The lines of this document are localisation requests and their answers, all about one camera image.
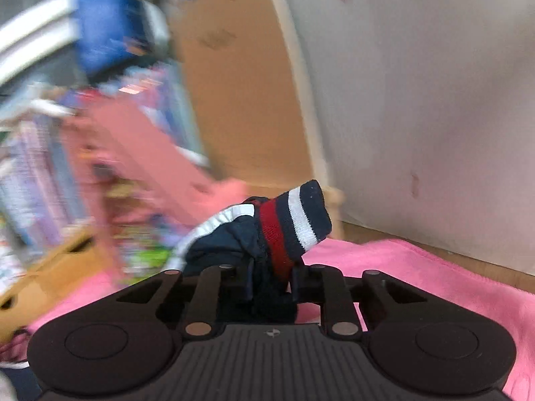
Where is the pink blanket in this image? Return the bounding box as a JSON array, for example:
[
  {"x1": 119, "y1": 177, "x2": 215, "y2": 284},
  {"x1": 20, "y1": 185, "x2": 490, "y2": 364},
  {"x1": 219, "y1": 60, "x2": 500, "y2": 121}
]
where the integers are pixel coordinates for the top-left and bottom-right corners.
[{"x1": 0, "y1": 177, "x2": 535, "y2": 401}]

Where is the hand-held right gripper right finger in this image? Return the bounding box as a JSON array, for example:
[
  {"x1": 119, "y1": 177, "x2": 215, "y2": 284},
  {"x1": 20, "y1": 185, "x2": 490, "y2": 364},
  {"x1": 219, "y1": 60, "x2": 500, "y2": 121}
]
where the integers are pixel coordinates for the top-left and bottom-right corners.
[{"x1": 293, "y1": 264, "x2": 427, "y2": 339}]

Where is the pink box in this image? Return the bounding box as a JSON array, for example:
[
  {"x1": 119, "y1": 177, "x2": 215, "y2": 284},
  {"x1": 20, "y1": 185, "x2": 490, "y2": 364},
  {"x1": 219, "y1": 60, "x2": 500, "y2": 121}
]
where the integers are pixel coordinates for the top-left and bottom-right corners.
[{"x1": 63, "y1": 100, "x2": 218, "y2": 268}]

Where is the row of colourful books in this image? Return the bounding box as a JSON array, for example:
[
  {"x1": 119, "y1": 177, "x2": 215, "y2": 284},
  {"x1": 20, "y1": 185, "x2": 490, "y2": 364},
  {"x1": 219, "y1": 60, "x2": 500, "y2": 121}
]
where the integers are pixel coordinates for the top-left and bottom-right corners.
[{"x1": 0, "y1": 62, "x2": 210, "y2": 297}]

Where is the wooden drawer box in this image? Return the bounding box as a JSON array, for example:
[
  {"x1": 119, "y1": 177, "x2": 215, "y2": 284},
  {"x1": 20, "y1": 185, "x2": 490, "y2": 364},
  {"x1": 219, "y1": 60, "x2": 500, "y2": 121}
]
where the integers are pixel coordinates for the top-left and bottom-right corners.
[{"x1": 0, "y1": 230, "x2": 109, "y2": 335}]

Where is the blue box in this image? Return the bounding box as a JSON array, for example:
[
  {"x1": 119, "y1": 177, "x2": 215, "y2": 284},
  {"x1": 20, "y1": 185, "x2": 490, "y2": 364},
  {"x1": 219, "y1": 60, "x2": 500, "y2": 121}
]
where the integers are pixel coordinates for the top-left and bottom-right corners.
[{"x1": 69, "y1": 0, "x2": 151, "y2": 78}]

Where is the green printed book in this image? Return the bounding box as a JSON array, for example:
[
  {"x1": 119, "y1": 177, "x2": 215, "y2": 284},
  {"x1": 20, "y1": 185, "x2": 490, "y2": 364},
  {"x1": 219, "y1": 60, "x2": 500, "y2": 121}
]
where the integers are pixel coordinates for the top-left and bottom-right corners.
[{"x1": 113, "y1": 217, "x2": 185, "y2": 285}]

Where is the navy and white jacket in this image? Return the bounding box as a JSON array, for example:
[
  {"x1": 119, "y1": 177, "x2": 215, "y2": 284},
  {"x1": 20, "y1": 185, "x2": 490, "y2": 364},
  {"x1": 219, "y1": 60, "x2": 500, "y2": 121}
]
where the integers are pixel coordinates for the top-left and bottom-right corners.
[{"x1": 0, "y1": 179, "x2": 334, "y2": 401}]

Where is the brown cardboard box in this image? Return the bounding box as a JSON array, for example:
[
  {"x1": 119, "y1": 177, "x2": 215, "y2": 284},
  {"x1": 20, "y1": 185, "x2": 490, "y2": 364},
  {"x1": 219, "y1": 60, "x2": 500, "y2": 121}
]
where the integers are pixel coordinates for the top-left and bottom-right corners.
[{"x1": 171, "y1": 0, "x2": 318, "y2": 188}]

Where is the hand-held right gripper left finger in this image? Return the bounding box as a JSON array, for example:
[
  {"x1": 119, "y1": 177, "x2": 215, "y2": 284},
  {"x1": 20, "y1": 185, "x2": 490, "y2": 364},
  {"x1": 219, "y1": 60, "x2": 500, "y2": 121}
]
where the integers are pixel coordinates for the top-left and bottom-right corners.
[{"x1": 113, "y1": 264, "x2": 253, "y2": 339}]

